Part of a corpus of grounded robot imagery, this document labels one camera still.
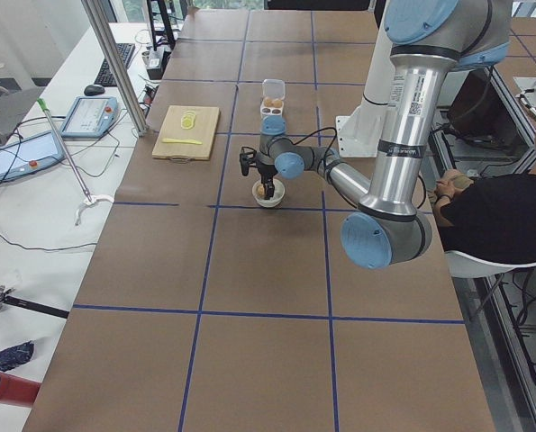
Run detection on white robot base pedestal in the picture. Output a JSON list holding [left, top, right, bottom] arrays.
[[335, 0, 404, 159]]

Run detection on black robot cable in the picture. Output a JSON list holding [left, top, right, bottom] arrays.
[[289, 127, 341, 181]]

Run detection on aluminium frame post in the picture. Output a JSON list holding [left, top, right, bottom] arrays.
[[81, 0, 148, 137]]

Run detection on black computer mouse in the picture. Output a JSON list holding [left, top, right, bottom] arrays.
[[84, 84, 105, 96]]

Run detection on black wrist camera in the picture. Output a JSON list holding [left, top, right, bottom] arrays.
[[239, 146, 257, 176]]

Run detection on white chair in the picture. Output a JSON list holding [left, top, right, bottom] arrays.
[[442, 249, 536, 325]]

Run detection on clear plastic egg box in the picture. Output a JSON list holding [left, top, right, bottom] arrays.
[[259, 78, 286, 118]]

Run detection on near teach pendant tablet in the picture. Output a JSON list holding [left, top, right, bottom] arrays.
[[0, 130, 65, 182]]

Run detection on red cylinder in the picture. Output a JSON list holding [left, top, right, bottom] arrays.
[[0, 372, 41, 408]]

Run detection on seated person black shirt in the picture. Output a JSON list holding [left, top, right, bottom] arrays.
[[431, 136, 536, 264]]

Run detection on folded dark umbrella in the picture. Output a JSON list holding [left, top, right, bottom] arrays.
[[0, 341, 34, 372]]

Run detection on far teach pendant tablet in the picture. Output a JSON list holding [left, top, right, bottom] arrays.
[[60, 96, 119, 140]]

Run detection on reacher grabber stick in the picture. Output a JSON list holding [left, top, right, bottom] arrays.
[[37, 98, 114, 226]]

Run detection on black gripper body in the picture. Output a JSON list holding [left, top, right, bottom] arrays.
[[255, 154, 277, 185]]

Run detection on teach pendant tablet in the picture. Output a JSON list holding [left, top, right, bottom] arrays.
[[0, 130, 65, 182], [60, 96, 119, 140]]

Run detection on black keyboard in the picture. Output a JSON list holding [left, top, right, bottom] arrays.
[[93, 42, 136, 87]]

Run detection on wooden cutting board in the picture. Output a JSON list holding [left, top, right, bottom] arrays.
[[151, 105, 220, 161]]

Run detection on brown paper table cover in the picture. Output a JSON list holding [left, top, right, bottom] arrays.
[[25, 10, 494, 431]]

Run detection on white bowl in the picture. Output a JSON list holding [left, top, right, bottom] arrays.
[[251, 178, 285, 208]]

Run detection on black tripod rod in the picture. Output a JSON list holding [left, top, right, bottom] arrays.
[[0, 285, 69, 319]]

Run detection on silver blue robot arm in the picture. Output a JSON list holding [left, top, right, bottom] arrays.
[[240, 1, 512, 269]]

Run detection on yellow plastic knife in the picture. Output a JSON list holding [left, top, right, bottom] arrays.
[[161, 138, 203, 145]]

